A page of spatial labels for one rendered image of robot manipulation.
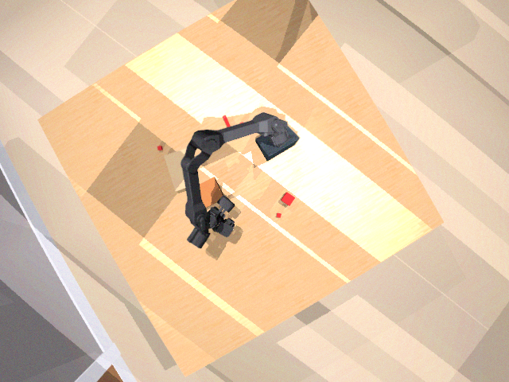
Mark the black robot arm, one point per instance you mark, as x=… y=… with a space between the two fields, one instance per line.
x=208 y=141

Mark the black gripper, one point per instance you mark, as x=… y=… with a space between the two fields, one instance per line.
x=225 y=204

